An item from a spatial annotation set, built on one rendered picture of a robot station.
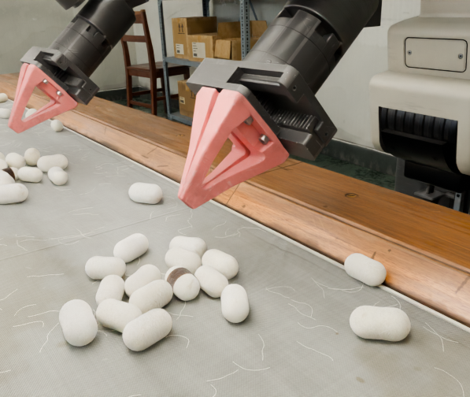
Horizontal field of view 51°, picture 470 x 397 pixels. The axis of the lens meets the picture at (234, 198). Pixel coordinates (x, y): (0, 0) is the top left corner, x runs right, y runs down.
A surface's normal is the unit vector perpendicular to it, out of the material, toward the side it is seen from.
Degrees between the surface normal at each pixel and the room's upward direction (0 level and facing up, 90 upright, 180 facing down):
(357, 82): 90
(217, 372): 0
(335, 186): 0
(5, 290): 0
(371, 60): 90
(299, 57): 65
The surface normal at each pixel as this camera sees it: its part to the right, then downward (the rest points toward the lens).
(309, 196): -0.04, -0.93
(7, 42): 0.55, 0.29
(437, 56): -0.81, 0.37
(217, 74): -0.55, -0.54
